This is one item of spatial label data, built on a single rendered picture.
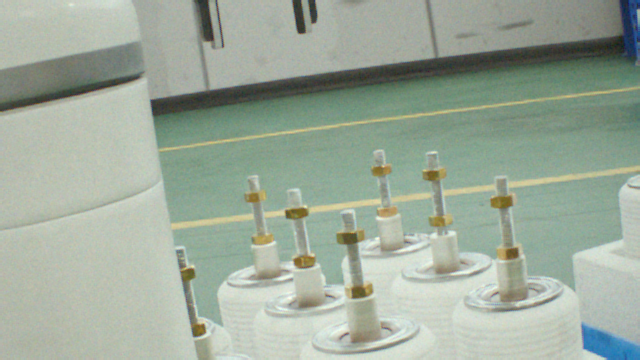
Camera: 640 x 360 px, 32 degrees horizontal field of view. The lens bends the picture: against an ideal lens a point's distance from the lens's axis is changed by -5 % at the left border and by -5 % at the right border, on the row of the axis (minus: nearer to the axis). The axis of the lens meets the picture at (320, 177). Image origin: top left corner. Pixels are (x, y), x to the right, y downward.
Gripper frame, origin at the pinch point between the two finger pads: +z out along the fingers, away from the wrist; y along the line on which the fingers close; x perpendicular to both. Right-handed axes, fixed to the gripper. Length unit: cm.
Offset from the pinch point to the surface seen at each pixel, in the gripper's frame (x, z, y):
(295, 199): 0.7, 13.6, -0.5
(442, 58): -455, 38, -193
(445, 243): 0.6, 19.6, -12.0
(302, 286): 1.0, 20.3, 0.2
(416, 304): 2.2, 23.5, -8.4
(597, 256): -17.0, 29.2, -35.5
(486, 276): 3.5, 22.3, -14.1
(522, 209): -124, 47, -76
